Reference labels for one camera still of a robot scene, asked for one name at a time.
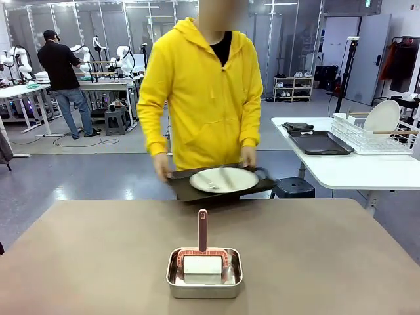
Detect person's right hand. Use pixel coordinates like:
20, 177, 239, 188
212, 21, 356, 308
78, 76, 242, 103
153, 152, 172, 181

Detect person's left hand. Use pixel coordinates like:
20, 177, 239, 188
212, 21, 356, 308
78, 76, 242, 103
241, 146, 257, 168

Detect beige round plate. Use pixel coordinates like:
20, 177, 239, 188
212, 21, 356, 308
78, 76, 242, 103
189, 167, 260, 194

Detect black serving tray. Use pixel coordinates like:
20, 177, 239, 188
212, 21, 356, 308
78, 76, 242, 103
165, 163, 278, 203
287, 130, 355, 156

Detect person's right forearm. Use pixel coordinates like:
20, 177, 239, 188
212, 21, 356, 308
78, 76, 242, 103
136, 108, 168, 157

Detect person's left forearm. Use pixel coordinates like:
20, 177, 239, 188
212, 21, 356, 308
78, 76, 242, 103
241, 101, 263, 148

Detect black metal stool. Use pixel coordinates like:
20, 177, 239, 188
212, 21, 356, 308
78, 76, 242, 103
269, 177, 316, 200

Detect dark folded cloth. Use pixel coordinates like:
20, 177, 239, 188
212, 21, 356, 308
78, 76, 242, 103
282, 121, 315, 133

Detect grey step stool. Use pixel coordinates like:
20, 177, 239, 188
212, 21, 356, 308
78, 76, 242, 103
104, 106, 129, 136

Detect pink lint roller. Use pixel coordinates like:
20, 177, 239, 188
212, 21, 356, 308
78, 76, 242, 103
177, 208, 232, 285

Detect person in yellow hoodie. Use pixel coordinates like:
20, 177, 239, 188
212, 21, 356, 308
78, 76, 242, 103
136, 0, 263, 171

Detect white shoe shelf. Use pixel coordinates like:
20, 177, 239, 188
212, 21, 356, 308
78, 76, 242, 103
272, 75, 314, 102

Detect white side table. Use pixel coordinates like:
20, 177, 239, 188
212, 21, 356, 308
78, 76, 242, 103
270, 117, 420, 217

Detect white workbench table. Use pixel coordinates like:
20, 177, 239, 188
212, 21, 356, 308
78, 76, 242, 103
0, 83, 63, 137
78, 77, 138, 132

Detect black equipment cases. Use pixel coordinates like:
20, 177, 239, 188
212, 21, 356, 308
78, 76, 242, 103
314, 64, 339, 91

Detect rectangular metal tray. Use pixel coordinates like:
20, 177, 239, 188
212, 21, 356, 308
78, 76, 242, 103
165, 247, 244, 299

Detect white round plate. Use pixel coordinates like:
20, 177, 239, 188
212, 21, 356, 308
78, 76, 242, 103
364, 99, 401, 138

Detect man in black cap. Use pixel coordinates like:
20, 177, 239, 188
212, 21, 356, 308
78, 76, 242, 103
37, 29, 98, 139

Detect black tripod with light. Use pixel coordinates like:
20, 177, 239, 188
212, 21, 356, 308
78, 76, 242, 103
334, 36, 360, 114

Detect grey door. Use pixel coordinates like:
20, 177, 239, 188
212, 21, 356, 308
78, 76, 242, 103
346, 13, 393, 106

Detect black utility cart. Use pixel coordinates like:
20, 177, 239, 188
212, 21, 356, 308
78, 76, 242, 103
390, 93, 420, 121

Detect coat rack with clothes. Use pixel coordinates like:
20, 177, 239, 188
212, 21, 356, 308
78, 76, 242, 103
380, 35, 420, 99

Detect black floor cable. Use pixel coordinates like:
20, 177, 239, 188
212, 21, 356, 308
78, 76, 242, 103
52, 133, 119, 148

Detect white wire dish rack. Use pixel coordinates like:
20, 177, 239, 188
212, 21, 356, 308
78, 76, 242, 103
330, 112, 416, 155

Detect long wooden handle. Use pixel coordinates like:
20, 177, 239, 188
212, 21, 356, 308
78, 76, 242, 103
373, 130, 420, 136

